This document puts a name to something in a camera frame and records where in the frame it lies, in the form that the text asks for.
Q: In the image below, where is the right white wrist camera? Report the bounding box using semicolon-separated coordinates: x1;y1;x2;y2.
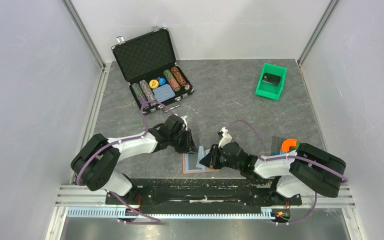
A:
217;127;232;149

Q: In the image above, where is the green red chip row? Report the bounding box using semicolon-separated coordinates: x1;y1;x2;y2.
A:
163;69;181;92

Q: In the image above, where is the purple poker chip row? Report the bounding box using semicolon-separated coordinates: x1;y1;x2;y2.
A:
139;79;157;107

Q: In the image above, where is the tan leather card holder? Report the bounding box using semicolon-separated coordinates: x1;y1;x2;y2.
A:
182;146;219;174

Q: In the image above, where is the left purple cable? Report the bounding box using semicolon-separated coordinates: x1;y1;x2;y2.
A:
75;100;175;226

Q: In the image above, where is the orange brown chip row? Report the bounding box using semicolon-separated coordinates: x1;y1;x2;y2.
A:
170;66;192;91

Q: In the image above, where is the green poker chip row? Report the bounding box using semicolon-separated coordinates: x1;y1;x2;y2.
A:
131;83;147;104

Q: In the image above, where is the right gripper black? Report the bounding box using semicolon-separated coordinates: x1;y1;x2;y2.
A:
199;143;242;171

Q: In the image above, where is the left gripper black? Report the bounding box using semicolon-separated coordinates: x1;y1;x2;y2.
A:
169;128;199;155

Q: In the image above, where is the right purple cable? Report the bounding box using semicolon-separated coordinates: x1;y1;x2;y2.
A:
226;119;349;226

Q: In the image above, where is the black credit card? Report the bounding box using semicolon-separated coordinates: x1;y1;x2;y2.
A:
262;72;282;86

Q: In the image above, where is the blue playing card deck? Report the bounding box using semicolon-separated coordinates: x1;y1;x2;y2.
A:
153;84;176;103

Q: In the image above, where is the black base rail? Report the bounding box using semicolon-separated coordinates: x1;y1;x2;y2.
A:
103;177;303;222

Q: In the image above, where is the blue dealer button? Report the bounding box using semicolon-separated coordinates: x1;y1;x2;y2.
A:
158;77;166;86

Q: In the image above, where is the green plastic bin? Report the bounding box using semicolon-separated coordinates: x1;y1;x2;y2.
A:
255;63;288;101

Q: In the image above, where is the purple cable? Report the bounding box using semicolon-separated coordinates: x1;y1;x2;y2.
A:
226;119;349;226
75;100;175;226

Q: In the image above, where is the yellow dealer button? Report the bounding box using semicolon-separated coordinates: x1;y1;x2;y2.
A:
148;79;160;89

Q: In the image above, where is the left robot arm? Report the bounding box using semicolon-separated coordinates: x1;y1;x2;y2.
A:
70;114;198;204

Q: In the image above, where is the colourful toy block set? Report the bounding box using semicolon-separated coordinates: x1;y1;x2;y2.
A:
270;136;300;156

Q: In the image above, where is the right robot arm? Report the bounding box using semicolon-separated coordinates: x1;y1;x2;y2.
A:
200;142;348;204

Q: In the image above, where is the black poker chip case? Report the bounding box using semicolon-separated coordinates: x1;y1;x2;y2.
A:
111;27;195;115

